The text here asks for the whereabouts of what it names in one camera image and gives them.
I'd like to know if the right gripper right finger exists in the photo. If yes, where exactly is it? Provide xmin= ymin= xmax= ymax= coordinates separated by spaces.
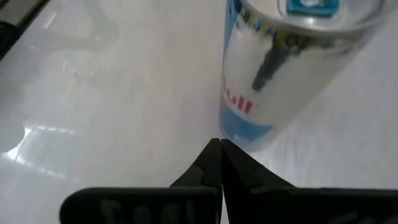
xmin=220 ymin=138 xmax=398 ymax=224

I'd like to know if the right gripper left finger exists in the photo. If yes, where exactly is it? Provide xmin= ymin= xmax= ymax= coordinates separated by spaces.
xmin=58 ymin=138 xmax=223 ymax=224

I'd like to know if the blue silver Red Bull can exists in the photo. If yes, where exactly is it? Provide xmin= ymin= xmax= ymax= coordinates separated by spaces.
xmin=217 ymin=0 xmax=391 ymax=153

